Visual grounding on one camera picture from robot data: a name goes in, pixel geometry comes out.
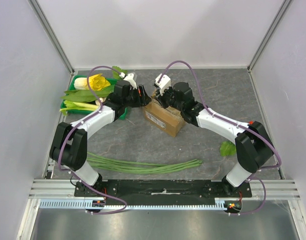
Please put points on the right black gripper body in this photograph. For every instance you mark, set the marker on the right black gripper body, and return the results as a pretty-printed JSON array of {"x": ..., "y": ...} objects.
[{"x": 164, "y": 96}]

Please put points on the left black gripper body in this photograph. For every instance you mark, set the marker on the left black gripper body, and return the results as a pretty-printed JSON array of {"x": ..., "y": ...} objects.
[{"x": 134, "y": 99}]

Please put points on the brown cardboard express box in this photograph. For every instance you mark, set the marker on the brown cardboard express box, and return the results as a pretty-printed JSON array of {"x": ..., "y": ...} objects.
[{"x": 167, "y": 119}]

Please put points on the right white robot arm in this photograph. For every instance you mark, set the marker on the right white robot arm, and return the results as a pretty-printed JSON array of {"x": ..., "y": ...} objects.
[{"x": 253, "y": 145}]

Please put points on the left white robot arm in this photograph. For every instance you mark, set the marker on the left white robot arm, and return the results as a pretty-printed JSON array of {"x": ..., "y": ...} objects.
[{"x": 69, "y": 145}]

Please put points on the green plastic tray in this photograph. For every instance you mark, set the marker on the green plastic tray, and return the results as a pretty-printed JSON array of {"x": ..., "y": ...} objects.
[{"x": 71, "y": 87}]

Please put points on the green leaf behind tray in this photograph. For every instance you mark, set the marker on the green leaf behind tray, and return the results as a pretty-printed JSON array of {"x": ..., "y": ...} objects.
[{"x": 119, "y": 73}]

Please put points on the white mushroom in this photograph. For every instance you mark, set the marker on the white mushroom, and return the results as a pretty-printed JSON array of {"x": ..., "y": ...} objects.
[{"x": 100, "y": 100}]

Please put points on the yellow napa cabbage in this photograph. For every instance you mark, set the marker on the yellow napa cabbage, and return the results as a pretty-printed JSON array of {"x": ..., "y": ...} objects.
[{"x": 96, "y": 82}]

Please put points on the green leafy vegetable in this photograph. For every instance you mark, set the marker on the green leafy vegetable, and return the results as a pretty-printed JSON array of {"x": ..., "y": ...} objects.
[{"x": 85, "y": 96}]

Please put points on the green bok choy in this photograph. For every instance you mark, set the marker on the green bok choy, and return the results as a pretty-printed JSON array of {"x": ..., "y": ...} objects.
[{"x": 77, "y": 106}]

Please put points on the green long beans bunch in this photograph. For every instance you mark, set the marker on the green long beans bunch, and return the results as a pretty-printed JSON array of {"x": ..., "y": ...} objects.
[{"x": 143, "y": 168}]

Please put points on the green lettuce leaf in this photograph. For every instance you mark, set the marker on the green lettuce leaf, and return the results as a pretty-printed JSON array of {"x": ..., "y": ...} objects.
[{"x": 227, "y": 148}]

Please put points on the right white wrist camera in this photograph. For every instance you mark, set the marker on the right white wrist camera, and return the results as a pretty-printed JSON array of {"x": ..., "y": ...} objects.
[{"x": 162, "y": 82}]

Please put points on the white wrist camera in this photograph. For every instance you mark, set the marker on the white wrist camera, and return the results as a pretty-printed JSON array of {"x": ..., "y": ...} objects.
[
  {"x": 162, "y": 82},
  {"x": 130, "y": 77}
]

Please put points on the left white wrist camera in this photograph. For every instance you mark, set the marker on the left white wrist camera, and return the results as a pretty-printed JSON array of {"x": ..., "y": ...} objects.
[{"x": 130, "y": 77}]

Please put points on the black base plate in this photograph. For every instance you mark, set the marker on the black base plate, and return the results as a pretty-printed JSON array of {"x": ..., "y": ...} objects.
[{"x": 134, "y": 189}]

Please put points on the white slotted cable duct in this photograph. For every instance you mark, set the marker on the white slotted cable duct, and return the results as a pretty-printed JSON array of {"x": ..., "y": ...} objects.
[{"x": 89, "y": 204}]

